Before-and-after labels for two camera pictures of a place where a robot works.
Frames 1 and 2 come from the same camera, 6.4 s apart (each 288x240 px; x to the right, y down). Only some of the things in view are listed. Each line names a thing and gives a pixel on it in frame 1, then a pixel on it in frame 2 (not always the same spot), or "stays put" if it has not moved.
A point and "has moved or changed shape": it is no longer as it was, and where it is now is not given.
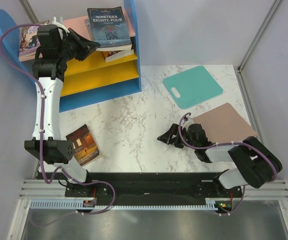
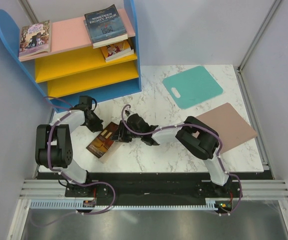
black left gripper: (83, 44) -> (98, 127)
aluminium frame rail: (274, 190) stays put
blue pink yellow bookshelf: (88, 81) stays put
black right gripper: (166, 137) -> (121, 136)
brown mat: (223, 125) stays put
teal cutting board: (192, 87) stays put
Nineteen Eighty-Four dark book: (109, 28) has moved or changed shape
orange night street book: (85, 148) -> (101, 145)
